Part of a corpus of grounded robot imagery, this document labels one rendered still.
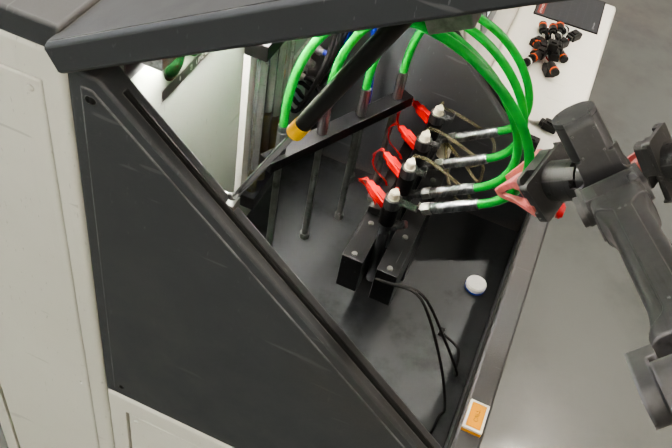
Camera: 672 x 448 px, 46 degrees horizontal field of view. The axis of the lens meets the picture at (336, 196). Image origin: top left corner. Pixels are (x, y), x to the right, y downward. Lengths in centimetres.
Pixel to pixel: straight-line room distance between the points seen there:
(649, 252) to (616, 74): 301
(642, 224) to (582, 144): 18
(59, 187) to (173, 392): 40
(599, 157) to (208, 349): 57
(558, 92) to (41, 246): 113
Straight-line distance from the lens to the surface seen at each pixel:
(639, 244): 83
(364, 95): 136
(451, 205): 123
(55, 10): 89
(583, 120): 101
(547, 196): 111
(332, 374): 104
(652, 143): 121
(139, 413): 140
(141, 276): 107
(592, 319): 273
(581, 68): 191
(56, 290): 123
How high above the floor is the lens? 199
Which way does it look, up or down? 46 degrees down
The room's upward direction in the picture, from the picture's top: 12 degrees clockwise
